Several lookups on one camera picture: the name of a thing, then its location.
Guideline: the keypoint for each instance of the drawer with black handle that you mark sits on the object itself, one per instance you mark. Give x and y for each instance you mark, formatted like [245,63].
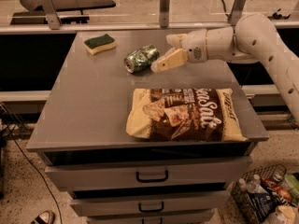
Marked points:
[145,174]
[149,204]
[189,217]

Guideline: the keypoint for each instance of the wire basket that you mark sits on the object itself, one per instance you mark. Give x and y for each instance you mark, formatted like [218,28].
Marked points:
[255,208]

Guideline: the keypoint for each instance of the top drawer with black handle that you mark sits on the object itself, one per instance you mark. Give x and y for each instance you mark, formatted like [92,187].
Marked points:
[145,174]

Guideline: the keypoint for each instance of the clear plastic water bottle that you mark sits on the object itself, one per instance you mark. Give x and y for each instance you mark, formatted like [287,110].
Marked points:
[254,185]

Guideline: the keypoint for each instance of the sandal on floor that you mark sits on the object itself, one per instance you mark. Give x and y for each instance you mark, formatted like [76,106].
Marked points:
[46,217]

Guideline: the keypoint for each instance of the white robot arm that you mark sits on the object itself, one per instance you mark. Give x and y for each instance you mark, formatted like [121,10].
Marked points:
[253,37]

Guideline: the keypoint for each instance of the right metal bracket post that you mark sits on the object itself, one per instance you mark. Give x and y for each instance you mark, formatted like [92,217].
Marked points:
[236,12]

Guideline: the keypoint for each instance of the middle drawer with black handle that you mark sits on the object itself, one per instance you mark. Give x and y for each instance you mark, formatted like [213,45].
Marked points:
[149,204]

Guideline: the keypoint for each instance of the middle metal bracket post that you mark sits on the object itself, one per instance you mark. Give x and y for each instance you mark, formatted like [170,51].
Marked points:
[164,13]

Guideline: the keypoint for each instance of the metal bracket post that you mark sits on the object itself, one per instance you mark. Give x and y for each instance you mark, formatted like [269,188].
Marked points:
[236,12]
[164,13]
[51,14]

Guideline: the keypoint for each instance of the grey drawer cabinet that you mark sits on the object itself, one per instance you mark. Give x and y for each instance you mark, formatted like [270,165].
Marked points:
[145,148]

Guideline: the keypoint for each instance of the red snack package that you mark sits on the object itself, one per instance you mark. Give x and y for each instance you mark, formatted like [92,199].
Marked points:
[277,188]

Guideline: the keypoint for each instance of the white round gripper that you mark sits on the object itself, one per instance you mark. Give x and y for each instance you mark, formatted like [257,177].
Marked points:
[194,47]

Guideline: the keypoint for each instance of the green and yellow sponge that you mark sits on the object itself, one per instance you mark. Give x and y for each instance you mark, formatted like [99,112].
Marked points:
[99,44]

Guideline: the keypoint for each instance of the left metal bracket post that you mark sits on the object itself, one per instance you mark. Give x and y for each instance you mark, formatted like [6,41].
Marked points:
[51,14]

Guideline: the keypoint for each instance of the brown sea salt chip bag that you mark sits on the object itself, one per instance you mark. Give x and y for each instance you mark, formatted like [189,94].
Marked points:
[193,114]

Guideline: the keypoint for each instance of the green package in basket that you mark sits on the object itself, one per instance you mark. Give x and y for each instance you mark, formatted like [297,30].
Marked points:
[291,184]

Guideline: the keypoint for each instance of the green soda can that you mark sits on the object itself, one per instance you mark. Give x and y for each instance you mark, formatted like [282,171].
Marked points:
[141,58]

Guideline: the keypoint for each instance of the bottom drawer with black handle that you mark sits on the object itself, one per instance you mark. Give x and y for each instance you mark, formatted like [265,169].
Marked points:
[189,217]

